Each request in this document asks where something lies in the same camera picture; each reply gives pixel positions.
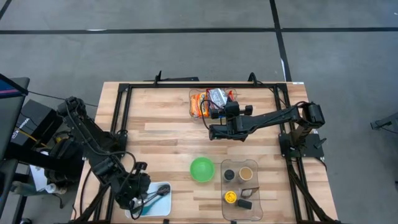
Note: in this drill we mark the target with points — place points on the tan lid spice jar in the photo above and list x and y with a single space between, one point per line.
245 173

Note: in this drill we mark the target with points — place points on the black aluminium table frame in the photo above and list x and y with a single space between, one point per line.
202 85

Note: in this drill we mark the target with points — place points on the dark green rectangular tin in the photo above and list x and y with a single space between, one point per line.
244 204

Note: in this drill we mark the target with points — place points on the black equipment box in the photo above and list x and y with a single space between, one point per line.
37 118

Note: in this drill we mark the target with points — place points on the large clear plastic bin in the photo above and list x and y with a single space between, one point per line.
245 216

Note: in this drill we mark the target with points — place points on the yellow lid jar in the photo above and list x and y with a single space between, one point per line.
230 197

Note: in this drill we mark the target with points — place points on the green plastic bowl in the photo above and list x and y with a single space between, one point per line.
202 169

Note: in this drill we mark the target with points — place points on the orange chicken ramen pack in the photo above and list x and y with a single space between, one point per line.
197 107

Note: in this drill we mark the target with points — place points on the small clear plastic bin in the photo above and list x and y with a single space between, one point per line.
192 119

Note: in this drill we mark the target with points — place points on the red ramen noodle pack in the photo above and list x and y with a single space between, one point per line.
217 96

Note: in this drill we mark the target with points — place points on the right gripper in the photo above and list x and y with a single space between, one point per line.
231 112

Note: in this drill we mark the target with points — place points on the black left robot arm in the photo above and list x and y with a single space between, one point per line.
93 146

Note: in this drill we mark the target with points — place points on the white paper sheet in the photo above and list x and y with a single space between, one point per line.
38 177

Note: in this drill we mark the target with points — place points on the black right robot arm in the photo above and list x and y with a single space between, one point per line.
280 119

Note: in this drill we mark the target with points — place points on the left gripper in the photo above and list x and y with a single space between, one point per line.
132 186

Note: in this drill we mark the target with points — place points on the teal plastic spoon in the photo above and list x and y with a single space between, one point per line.
157 202

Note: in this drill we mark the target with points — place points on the dark computer monitor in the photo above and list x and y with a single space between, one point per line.
12 118

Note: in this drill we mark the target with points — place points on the white table label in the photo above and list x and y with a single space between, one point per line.
298 82

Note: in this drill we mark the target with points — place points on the black equipment stand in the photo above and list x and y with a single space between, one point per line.
46 158

